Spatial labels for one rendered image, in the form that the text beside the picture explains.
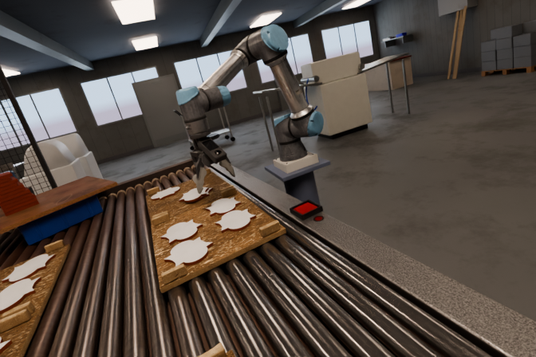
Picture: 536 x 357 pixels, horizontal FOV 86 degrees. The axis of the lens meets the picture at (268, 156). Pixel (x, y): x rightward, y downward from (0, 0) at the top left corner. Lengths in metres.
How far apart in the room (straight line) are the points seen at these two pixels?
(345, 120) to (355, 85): 0.63
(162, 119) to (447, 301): 9.94
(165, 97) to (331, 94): 6.42
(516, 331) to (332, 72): 4.96
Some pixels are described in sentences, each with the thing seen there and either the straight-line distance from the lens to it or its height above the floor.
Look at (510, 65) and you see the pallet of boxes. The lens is 9.30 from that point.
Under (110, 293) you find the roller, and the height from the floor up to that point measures 0.92.
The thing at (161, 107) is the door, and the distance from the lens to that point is 10.24.
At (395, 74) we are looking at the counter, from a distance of 10.27.
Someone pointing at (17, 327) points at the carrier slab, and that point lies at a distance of 0.98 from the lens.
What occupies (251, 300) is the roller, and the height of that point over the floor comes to 0.92.
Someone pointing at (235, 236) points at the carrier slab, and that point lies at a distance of 0.87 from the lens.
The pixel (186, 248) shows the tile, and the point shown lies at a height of 0.95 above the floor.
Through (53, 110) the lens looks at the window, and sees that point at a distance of 10.72.
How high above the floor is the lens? 1.35
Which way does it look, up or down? 15 degrees down
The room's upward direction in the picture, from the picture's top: 14 degrees counter-clockwise
